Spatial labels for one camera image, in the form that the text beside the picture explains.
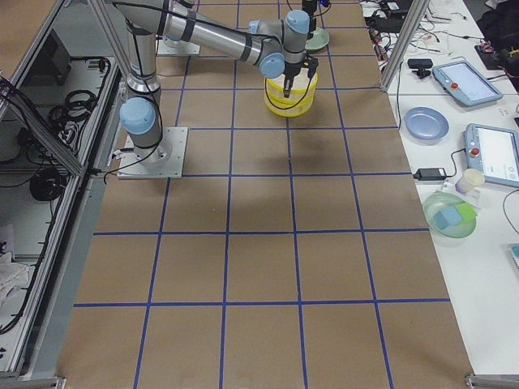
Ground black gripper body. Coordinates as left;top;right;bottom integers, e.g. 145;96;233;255
283;55;319;91

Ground yellow steamer basket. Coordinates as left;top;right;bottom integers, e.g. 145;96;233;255
264;94;314;118
266;69;319;103

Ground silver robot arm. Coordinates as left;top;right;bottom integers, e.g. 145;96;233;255
301;0;318;32
112;1;318;163

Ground mint green plate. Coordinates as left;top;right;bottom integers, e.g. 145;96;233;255
305;27;329;52

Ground black webcam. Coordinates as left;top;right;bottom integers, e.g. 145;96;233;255
407;58;433;79

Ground blue plate on side table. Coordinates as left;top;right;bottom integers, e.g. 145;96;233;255
404;106;449;145

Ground black power adapter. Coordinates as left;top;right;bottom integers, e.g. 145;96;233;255
413;168;448;182

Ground far teach pendant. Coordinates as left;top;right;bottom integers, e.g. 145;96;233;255
431;61;503;106

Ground teach pendant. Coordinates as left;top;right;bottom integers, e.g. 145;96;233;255
431;61;503;106
464;123;518;188

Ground clear green bowl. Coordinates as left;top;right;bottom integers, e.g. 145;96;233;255
423;192;477;238

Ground paper cup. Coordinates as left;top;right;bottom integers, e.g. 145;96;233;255
455;169;485;195

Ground blue sponge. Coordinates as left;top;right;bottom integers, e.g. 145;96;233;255
432;206;463;230

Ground near teach pendant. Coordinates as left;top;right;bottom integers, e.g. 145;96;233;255
464;123;518;188

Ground green sponge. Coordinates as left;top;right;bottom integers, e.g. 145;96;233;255
454;202;478;223

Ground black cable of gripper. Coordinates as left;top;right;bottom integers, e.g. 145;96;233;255
268;56;319;110

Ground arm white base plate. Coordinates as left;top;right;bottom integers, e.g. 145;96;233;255
117;127;188;179
157;37;200;57

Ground aluminium frame post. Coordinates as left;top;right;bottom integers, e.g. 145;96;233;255
380;0;430;92

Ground coiled black cables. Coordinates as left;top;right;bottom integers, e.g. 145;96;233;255
48;89;98;135

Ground aluminium frame cage left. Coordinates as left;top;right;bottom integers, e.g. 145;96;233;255
1;1;128;385

